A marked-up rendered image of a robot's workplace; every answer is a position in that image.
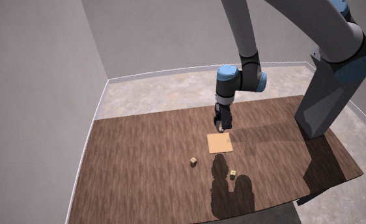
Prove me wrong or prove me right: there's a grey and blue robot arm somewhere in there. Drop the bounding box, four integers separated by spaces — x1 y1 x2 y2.
214 0 366 130

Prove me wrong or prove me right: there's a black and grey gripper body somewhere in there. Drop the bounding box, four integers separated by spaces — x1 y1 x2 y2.
215 102 230 121

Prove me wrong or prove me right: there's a peach mat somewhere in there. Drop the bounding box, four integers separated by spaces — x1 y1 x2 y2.
207 133 233 154

